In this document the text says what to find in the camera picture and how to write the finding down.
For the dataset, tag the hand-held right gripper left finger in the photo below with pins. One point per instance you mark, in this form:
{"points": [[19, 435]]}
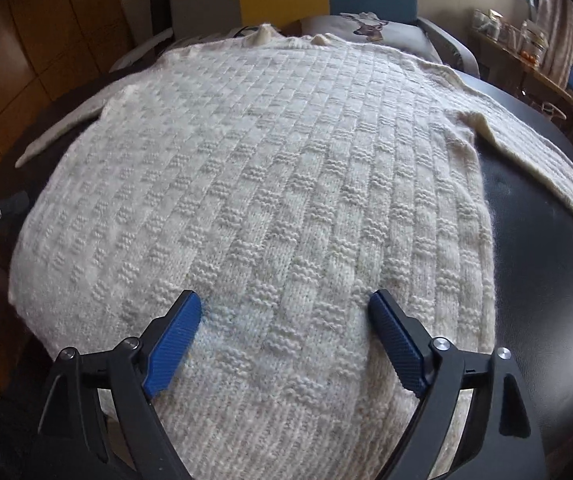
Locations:
{"points": [[174, 340]]}

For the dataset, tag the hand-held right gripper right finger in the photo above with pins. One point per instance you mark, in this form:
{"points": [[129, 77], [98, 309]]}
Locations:
{"points": [[399, 342]]}

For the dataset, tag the cream knitted sweater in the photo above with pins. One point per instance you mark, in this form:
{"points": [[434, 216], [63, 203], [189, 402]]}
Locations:
{"points": [[276, 185]]}

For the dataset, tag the black padded table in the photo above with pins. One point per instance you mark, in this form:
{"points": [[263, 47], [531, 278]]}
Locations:
{"points": [[541, 260]]}

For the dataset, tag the wooden desk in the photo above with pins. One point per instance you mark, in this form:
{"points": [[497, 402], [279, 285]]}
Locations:
{"points": [[551, 80]]}

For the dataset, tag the grey deer print pillow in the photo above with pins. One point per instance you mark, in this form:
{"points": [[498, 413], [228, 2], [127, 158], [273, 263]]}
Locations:
{"points": [[396, 35]]}

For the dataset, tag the group of storage jars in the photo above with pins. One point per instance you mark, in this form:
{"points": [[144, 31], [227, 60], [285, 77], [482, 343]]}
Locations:
{"points": [[506, 30]]}

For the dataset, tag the beige patterned curtain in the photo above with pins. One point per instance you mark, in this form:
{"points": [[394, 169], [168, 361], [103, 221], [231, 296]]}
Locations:
{"points": [[561, 25]]}

